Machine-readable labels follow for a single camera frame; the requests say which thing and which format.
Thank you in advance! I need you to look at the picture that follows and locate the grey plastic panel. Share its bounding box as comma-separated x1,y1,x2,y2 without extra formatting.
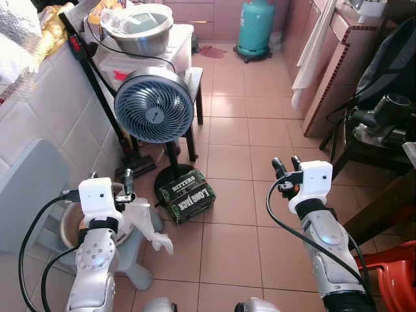
0,138,70,254

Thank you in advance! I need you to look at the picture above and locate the white hanging cloth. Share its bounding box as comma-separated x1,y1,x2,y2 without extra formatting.
291,0,339,108

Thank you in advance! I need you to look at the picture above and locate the grey plastic stool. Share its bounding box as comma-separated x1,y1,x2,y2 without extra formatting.
39,195,163,290

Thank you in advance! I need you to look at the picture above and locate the red plastic stool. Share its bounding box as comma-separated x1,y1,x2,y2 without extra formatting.
357,240,416,312

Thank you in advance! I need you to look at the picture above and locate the black stick vacuum cleaner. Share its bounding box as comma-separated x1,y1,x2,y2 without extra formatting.
58,13,157,179

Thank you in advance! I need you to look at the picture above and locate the black side table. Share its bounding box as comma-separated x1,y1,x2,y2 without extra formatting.
175,65,205,163

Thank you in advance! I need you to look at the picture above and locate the grey robot leg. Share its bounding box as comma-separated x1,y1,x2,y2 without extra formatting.
142,298,177,312
235,298,281,312

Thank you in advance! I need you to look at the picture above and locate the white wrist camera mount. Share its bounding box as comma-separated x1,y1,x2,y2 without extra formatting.
288,161,333,215
78,177,124,228

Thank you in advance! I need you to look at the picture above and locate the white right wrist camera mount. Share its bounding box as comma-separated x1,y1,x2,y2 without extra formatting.
288,161,333,215

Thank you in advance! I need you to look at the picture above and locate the grey standing fan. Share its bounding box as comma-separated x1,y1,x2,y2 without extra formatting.
114,67,196,202

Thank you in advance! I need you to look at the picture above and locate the brown wooden table leg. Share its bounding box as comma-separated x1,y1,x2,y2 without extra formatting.
343,170,416,248

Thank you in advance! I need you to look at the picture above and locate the white plastic bag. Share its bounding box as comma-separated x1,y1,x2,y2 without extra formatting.
123,198,175,254

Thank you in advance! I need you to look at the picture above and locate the silver foil bag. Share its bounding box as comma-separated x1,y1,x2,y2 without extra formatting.
0,0,43,85

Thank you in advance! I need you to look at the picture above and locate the yellow plastic bag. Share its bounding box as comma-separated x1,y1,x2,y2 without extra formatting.
39,3,75,62

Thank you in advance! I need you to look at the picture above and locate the long black left arm cable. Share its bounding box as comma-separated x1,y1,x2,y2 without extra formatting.
18,190,82,312

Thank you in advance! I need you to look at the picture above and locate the teal gas cylinder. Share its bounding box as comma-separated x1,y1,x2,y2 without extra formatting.
235,0,275,62

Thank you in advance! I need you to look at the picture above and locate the white boxy appliance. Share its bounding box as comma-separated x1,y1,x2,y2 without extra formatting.
91,25,196,92

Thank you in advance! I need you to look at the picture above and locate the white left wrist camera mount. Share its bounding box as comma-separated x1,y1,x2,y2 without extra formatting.
78,177,124,228

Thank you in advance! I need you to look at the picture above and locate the black handheld vacuum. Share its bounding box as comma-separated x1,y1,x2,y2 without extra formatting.
351,94,413,140

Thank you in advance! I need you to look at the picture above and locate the dark wooden chair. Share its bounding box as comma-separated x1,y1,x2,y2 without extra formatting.
322,97,416,196

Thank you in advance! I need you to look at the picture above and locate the short black left arm cable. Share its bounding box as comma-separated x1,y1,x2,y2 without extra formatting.
40,246,82,312

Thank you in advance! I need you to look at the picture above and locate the grey right robot leg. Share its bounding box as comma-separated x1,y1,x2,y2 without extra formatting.
235,298,281,312

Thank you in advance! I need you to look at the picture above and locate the large steel basin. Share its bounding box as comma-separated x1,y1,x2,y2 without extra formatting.
97,3,175,56

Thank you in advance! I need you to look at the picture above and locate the grey left robot leg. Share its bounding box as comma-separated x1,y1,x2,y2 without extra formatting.
142,298,177,312

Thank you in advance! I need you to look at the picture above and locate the dark printed cardboard box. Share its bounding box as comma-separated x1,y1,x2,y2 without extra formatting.
159,169,216,225

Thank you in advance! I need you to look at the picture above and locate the brown cabinet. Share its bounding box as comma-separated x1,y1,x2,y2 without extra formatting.
302,0,391,137

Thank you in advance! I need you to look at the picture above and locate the black backpack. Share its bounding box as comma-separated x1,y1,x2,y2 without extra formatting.
354,19,416,111

